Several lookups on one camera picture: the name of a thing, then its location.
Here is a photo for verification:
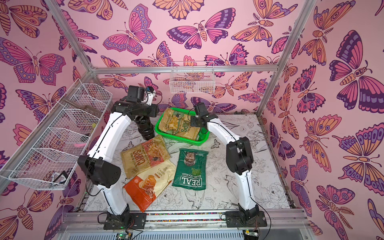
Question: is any pink object in shelf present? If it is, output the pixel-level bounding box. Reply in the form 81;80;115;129
74;143;87;148

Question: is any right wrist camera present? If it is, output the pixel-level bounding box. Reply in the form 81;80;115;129
194;103;209;118

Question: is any long white wire shelf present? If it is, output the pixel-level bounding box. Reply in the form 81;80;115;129
1;80;113;191

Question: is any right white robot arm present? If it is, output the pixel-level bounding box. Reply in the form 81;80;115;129
191;103;262;227

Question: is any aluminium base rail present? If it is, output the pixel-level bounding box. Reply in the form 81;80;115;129
57;209;316;240

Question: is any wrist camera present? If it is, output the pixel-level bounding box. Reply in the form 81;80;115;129
194;103;209;118
142;87;156;106

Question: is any orange cream cassava chips bag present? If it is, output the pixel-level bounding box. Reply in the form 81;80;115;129
124;160;176;213

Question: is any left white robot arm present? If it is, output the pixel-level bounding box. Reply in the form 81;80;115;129
78;86;159;230

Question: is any yellow sour cream chips bag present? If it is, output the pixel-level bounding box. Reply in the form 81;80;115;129
159;108;200;141

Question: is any black object in shelf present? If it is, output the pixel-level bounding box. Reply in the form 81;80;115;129
52;171;69;184

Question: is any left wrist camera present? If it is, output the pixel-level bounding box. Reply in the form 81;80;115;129
142;87;156;106

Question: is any dark green REAL chips bag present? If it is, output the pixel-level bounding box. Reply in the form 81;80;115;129
172;149;209;191

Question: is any small white wire basket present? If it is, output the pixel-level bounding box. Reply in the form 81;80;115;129
169;61;216;94

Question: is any yellow red tomato chips bag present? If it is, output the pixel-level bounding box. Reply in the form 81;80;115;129
121;135;171;179

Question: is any green plastic basket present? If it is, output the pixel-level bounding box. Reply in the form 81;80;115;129
155;108;210;146

